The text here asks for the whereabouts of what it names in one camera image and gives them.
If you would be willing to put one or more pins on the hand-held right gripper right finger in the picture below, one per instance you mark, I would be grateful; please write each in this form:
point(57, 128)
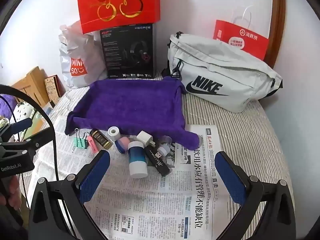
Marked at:
point(230, 177)

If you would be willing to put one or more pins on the grey waist bag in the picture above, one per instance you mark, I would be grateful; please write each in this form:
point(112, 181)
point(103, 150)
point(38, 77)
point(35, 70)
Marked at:
point(225, 75)

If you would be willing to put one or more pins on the white tape roll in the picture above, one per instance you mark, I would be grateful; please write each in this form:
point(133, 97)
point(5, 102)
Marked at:
point(115, 136)

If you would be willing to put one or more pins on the round wooden frame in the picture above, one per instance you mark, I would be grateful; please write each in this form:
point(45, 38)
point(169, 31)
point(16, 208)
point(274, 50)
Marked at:
point(278, 17)

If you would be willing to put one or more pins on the small white plug light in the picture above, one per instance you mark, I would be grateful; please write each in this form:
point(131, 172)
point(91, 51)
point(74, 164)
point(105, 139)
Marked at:
point(163, 150)

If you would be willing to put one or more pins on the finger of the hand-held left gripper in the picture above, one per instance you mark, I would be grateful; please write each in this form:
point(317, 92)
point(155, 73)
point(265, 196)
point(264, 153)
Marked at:
point(22, 125)
point(37, 140)

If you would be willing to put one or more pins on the brown patterned book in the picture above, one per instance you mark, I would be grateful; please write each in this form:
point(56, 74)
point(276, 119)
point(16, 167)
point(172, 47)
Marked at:
point(52, 87)

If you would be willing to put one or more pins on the striped bed sheet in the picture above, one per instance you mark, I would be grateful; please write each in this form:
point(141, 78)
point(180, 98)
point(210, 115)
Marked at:
point(250, 135)

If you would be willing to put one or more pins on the person's left hand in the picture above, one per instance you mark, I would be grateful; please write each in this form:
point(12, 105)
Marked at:
point(10, 192)

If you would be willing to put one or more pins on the pink and blue eraser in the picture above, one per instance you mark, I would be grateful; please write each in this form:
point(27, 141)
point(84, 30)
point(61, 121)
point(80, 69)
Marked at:
point(123, 142)

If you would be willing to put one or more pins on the pink highlighter pen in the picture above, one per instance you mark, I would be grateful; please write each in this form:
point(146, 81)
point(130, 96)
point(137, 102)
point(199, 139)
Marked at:
point(91, 145)

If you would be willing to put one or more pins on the wooden headboard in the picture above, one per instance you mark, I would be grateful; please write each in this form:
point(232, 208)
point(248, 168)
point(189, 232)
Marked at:
point(32, 85)

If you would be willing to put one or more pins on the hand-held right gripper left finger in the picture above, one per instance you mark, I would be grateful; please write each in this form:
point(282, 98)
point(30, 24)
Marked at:
point(95, 172)

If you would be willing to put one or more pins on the small brown bottle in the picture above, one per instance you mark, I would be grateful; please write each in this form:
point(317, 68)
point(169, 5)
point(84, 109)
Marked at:
point(101, 140)

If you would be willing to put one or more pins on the black headphone box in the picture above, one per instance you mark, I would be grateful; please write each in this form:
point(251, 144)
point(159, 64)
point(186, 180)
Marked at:
point(120, 55)

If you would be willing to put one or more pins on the white spotted cloth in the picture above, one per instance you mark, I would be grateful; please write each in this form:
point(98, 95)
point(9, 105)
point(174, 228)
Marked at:
point(23, 111)

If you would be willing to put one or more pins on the white charger plug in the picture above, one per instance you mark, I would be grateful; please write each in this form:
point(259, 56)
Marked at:
point(143, 137)

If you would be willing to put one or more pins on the purple towel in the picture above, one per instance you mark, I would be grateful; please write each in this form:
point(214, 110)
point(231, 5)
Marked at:
point(130, 105)

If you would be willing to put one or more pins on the white and blue cylinder bottle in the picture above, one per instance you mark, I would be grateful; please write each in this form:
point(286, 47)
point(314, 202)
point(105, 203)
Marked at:
point(137, 157)

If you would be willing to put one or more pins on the purple cloth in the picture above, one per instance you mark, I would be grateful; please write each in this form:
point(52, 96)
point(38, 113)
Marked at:
point(7, 105)

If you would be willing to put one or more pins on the white plastic shopping bag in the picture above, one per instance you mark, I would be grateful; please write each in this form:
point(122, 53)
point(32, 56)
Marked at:
point(75, 55)

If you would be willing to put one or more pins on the newspaper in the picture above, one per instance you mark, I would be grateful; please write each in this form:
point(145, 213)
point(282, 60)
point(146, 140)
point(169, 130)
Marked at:
point(175, 205)

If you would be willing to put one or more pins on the black usb stick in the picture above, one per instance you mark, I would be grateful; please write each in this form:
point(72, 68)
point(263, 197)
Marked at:
point(157, 162)

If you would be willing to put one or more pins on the green binder clip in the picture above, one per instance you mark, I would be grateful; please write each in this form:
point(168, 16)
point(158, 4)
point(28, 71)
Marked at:
point(81, 143)

